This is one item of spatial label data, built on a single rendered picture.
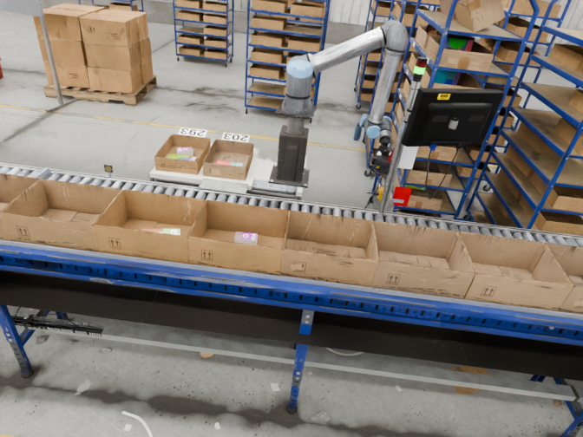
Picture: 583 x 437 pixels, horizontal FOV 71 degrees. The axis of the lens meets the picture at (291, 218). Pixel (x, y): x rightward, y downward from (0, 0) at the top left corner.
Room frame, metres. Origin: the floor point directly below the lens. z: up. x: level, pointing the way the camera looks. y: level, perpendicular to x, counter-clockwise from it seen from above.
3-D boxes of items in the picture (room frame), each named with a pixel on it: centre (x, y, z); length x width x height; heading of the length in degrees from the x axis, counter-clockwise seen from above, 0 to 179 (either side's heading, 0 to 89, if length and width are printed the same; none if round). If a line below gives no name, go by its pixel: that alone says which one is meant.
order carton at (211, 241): (1.44, 0.21, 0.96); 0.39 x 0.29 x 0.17; 89
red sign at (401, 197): (2.18, -0.62, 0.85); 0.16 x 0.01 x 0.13; 89
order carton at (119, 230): (1.45, 0.60, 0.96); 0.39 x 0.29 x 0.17; 89
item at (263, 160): (2.56, 0.44, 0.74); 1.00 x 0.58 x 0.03; 89
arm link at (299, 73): (2.47, 0.05, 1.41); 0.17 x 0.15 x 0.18; 5
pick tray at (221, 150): (2.52, 0.47, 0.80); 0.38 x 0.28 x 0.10; 0
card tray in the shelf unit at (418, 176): (2.79, -0.93, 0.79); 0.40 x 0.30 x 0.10; 0
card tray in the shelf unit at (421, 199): (2.79, -0.93, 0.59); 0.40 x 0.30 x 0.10; 177
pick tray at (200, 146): (2.52, 0.79, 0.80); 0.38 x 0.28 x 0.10; 0
